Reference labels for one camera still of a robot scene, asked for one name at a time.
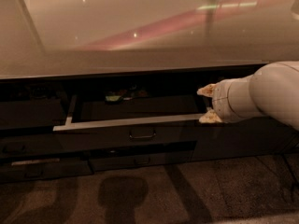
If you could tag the small items in top drawer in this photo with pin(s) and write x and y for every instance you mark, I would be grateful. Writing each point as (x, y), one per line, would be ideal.
(134, 92)

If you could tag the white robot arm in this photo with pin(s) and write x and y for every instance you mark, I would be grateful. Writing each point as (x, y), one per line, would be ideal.
(272, 91)

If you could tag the dark grey cabinet door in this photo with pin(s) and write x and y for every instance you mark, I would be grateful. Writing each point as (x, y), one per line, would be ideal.
(261, 135)

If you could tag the dark grey drawer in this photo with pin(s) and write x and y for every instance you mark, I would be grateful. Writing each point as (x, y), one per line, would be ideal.
(137, 122)
(31, 113)
(102, 164)
(29, 145)
(43, 171)

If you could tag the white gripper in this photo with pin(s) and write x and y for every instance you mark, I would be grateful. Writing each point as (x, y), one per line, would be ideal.
(219, 101)

